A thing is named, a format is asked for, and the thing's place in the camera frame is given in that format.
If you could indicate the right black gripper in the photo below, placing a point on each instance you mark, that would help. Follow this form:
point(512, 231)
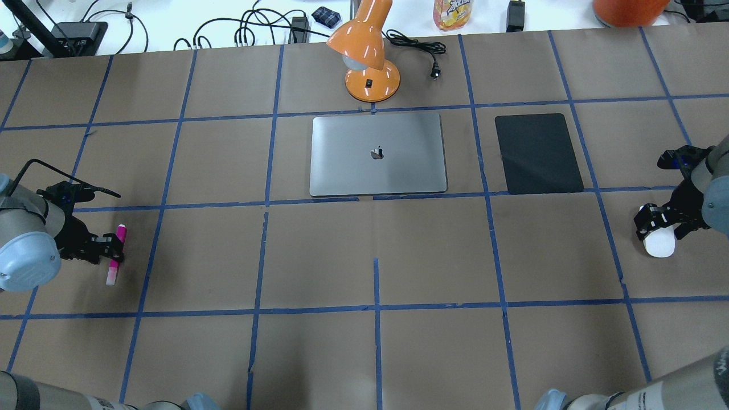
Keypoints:
point(688, 207)

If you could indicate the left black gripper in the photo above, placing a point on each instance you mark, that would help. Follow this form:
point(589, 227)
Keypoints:
point(74, 237)

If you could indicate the pink highlighter pen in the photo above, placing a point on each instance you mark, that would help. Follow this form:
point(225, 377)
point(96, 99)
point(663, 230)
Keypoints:
point(116, 255)

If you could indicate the white computer mouse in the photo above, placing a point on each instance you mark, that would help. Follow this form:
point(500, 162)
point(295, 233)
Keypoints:
point(661, 243)

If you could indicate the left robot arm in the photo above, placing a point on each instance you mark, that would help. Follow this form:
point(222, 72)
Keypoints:
point(39, 231)

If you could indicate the black mousepad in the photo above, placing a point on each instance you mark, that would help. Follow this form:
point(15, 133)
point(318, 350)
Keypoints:
point(537, 154)

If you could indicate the silver laptop notebook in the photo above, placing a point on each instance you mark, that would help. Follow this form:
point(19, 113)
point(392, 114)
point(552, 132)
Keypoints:
point(387, 153)

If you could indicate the black flat device box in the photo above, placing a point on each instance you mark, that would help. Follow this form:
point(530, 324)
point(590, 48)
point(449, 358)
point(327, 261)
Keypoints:
point(80, 38)

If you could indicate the orange round container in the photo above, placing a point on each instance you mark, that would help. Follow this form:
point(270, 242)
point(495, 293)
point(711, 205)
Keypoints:
point(628, 13)

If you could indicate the black power adapter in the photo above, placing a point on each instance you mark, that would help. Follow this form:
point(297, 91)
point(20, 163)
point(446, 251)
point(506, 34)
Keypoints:
point(516, 16)

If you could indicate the yellow drink bottle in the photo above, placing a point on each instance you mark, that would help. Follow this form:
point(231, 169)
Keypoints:
point(451, 15)

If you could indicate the orange desk lamp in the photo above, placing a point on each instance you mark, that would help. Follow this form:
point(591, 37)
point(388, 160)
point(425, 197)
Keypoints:
point(370, 77)

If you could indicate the dark blue small pouch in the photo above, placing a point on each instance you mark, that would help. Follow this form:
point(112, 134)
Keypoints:
point(326, 17)

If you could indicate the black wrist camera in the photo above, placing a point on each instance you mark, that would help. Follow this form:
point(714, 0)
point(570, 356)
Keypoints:
point(68, 194)

